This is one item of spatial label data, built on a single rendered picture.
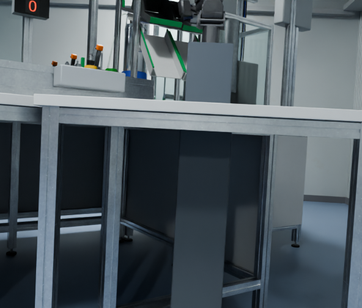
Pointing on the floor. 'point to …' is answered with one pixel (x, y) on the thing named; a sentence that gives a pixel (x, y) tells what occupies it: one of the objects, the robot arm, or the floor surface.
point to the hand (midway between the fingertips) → (192, 16)
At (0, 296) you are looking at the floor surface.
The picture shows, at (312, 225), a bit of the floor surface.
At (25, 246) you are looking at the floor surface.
